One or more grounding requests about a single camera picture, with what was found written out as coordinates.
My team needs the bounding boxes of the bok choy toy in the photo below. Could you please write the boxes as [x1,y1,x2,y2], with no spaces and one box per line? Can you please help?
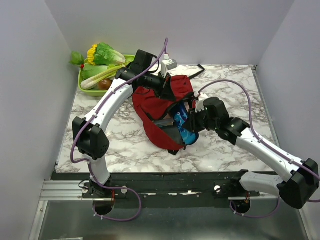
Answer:
[81,63,109,80]

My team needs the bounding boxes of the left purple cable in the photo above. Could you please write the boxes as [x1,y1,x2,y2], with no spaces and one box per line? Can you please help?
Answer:
[70,37,170,223]

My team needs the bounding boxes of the pink book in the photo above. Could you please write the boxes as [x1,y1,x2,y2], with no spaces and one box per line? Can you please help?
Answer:
[153,118,175,128]

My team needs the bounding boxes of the blue dinosaur pencil case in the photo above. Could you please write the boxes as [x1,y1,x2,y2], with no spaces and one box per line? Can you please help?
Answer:
[171,104,200,146]

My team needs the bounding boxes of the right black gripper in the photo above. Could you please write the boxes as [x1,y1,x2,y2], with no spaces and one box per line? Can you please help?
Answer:
[182,105,219,133]

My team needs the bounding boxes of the brown onion toy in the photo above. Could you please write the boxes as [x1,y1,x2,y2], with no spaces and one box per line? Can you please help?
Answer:
[97,79,113,91]

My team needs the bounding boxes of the aluminium rail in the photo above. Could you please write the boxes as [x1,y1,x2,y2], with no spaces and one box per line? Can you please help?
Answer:
[38,177,306,202]

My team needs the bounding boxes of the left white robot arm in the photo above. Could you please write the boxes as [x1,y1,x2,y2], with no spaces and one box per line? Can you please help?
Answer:
[70,50,178,198]

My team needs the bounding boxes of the green lettuce toy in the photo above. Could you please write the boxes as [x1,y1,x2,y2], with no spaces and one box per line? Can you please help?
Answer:
[93,42,126,66]

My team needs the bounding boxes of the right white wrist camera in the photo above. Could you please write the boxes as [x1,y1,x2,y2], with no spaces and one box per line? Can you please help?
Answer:
[195,93,209,113]

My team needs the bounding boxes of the red backpack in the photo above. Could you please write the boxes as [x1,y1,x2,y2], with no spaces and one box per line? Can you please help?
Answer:
[132,64,205,155]

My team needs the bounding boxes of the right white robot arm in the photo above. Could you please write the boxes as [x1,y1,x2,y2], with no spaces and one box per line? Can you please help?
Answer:
[183,97,320,209]

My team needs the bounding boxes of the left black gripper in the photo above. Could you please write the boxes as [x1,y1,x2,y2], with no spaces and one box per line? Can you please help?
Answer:
[142,71,177,102]

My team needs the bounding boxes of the celery stalk toy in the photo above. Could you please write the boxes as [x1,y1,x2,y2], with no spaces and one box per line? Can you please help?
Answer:
[80,64,125,90]

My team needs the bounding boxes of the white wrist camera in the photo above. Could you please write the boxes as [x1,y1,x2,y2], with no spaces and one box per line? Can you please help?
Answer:
[159,53,178,79]
[195,93,209,113]

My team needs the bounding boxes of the yellow flower toy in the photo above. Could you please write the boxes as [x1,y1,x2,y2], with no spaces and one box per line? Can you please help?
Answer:
[87,44,98,66]

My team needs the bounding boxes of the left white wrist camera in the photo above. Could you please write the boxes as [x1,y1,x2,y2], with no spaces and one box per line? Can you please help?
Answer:
[159,53,178,79]

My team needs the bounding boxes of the green leafy sprig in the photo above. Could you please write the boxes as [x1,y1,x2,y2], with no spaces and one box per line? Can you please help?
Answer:
[69,51,85,66]

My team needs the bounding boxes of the black mounting base plate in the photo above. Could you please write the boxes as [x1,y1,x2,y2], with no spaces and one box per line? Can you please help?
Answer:
[51,170,260,213]

